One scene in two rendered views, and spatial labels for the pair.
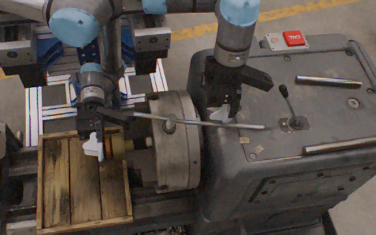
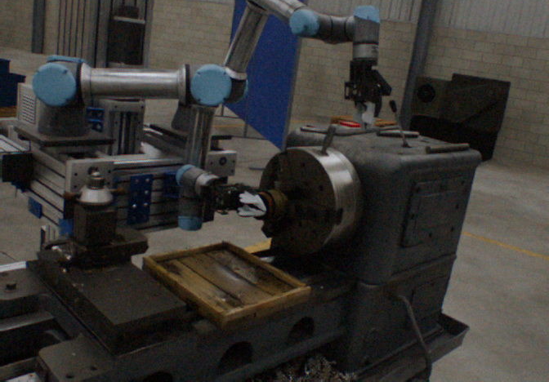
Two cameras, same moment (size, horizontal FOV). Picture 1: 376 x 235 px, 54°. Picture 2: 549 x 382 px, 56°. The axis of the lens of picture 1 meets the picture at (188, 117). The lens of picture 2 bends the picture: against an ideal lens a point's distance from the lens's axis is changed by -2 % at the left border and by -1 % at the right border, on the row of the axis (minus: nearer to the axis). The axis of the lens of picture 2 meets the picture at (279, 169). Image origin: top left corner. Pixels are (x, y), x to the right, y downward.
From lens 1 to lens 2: 1.27 m
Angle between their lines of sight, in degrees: 49
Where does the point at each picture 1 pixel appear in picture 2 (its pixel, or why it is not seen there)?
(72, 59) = (120, 215)
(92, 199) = (252, 289)
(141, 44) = (212, 166)
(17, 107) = not seen: outside the picture
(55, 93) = not seen: hidden behind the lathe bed
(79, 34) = (222, 86)
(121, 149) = (280, 197)
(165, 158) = (335, 174)
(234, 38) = (372, 32)
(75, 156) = (198, 268)
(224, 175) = (392, 167)
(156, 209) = (320, 288)
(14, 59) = not seen: hidden behind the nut
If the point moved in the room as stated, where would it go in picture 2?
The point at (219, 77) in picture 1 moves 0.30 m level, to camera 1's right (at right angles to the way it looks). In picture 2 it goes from (364, 73) to (444, 83)
